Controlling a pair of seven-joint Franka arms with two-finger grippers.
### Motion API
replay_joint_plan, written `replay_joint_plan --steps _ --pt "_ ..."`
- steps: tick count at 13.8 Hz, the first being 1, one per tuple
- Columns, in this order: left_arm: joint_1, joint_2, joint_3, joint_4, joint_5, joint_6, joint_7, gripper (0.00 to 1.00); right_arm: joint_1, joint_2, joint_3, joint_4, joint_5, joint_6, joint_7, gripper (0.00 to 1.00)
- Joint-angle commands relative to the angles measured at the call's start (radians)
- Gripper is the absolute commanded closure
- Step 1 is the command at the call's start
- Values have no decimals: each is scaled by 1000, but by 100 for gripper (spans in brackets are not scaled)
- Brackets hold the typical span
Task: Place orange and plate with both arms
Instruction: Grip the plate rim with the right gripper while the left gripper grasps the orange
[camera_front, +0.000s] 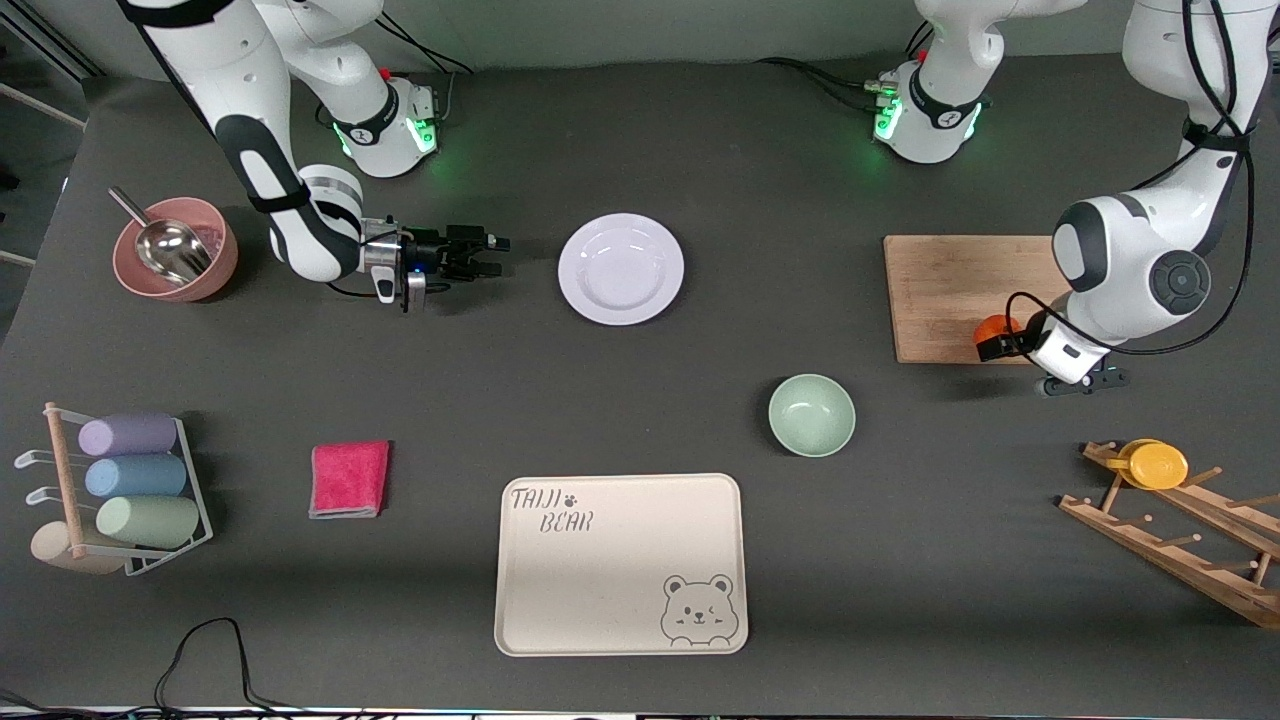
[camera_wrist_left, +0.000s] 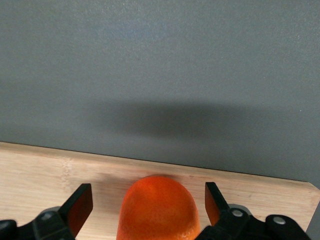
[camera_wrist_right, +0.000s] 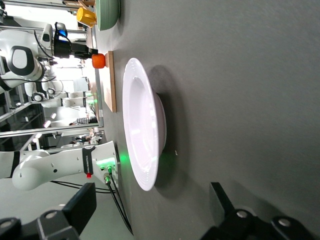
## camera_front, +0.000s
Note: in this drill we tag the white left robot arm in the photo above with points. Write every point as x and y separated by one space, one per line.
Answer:
1150 250

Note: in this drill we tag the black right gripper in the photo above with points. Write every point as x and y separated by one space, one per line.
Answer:
432 251

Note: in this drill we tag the purple cup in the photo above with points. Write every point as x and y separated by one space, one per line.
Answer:
130 434

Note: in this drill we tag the yellow cup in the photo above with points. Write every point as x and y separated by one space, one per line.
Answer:
1155 465

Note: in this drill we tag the green cup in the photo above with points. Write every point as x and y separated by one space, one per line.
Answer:
150 520

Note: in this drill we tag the pink folded cloth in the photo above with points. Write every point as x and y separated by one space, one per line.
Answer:
348 478

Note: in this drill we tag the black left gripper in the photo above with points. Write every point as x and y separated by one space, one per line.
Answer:
1000 346

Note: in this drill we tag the pink bowl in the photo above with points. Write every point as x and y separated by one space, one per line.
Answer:
220 265

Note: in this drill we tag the orange fruit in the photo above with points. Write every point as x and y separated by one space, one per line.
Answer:
990 326

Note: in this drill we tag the pale green bowl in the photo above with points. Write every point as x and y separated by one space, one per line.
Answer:
811 415

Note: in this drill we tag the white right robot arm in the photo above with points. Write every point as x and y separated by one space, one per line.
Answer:
250 120

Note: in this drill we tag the cream bear print tray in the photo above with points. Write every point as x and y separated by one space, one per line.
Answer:
610 570

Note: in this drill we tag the wooden cutting board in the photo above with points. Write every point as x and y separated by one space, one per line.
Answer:
960 290

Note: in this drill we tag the wooden peg drying rack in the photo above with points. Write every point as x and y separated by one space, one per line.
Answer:
1180 555

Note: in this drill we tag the blue cup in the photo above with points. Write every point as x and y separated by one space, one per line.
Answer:
138 476

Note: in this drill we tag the white round plate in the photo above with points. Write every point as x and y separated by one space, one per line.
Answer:
620 268

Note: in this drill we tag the metal scoop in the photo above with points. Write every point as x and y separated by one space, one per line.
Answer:
170 250

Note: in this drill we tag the beige cup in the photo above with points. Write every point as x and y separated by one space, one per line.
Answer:
55 548

